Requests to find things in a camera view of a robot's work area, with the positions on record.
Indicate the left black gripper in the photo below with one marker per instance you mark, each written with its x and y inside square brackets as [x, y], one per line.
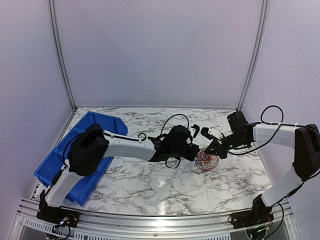
[195, 150]

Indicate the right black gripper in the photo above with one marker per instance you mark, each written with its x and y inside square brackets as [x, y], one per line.
[217, 150]

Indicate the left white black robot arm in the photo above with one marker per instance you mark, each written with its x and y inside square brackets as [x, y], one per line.
[83, 154]

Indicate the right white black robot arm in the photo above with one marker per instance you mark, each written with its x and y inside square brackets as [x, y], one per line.
[303, 139]

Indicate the blue bin far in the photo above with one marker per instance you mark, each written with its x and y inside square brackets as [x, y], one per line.
[107, 122]

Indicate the blue bin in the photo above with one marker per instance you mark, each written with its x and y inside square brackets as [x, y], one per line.
[75, 185]
[107, 122]
[70, 135]

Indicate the blue bin middle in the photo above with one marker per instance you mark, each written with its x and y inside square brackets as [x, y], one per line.
[70, 135]

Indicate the blue bin near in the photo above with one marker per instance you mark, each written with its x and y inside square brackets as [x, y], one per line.
[75, 185]

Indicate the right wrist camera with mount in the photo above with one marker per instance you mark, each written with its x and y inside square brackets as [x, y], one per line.
[211, 132]

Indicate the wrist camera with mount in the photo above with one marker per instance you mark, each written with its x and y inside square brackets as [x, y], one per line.
[211, 132]
[194, 130]

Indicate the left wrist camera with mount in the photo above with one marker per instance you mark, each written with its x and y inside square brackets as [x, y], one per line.
[194, 130]

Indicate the right aluminium corner post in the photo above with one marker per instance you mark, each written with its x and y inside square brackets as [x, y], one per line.
[255, 54]

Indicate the aluminium corner post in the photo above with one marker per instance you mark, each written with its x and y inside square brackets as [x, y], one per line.
[59, 54]
[255, 54]

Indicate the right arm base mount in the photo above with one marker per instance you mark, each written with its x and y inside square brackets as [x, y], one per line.
[258, 214]

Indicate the aluminium front frame rail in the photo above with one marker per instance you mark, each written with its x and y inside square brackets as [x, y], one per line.
[106, 226]

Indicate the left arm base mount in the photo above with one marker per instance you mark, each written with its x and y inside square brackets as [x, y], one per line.
[56, 215]

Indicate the left aluminium corner post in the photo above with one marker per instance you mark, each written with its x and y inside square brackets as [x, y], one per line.
[59, 54]

